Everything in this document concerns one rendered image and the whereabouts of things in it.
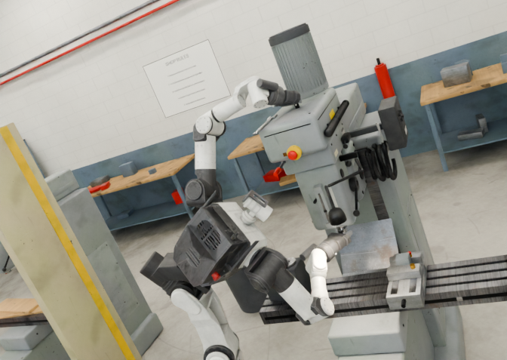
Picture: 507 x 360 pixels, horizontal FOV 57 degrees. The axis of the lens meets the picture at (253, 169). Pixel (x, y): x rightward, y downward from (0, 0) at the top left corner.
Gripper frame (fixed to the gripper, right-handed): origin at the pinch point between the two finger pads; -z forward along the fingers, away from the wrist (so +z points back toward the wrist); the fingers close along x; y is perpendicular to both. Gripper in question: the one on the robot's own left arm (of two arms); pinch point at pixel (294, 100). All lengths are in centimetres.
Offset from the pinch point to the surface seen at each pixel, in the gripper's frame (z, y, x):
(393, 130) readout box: -42.9, -11.1, 23.0
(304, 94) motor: -12.8, 5.8, -5.6
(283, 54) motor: -2.1, 23.4, -9.1
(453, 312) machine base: -149, -113, 1
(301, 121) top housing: 12.5, -13.1, 15.0
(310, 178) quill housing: -9.2, -34.1, 1.3
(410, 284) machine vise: -45, -81, 29
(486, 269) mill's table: -71, -74, 52
